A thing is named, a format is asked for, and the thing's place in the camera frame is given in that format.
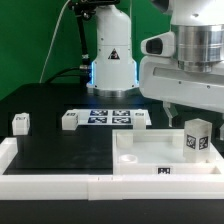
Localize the white square tabletop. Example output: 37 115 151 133
112 129 224 175

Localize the white marker sheet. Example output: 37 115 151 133
78 109 151 125

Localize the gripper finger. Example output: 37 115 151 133
219 113 224 140
163 102 178 127

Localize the white U-shaped fence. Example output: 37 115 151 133
0 138 224 200

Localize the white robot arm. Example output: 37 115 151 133
87 0 224 113

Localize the white cable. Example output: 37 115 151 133
39 0 72 84

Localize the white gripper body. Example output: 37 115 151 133
139 56 224 113

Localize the black cable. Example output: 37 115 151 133
44 67 92 84

